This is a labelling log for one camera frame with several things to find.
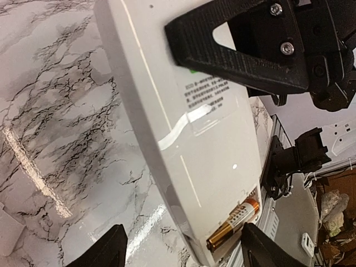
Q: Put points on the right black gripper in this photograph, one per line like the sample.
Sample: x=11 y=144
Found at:
x=308 y=48

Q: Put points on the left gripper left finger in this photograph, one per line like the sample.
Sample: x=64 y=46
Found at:
x=107 y=251

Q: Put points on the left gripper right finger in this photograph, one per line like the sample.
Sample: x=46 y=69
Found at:
x=260 y=251

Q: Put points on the gold AAA battery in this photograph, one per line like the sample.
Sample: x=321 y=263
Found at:
x=237 y=218

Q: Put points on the white remote control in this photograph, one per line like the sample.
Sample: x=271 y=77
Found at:
x=196 y=131

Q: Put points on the white battery cover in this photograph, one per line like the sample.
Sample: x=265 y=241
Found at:
x=10 y=232

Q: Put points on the white device on bench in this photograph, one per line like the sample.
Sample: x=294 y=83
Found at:
x=307 y=244

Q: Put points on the cardboard box with clutter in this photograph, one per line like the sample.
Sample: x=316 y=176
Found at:
x=336 y=203

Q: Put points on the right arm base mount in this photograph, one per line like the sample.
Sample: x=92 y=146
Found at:
x=307 y=155

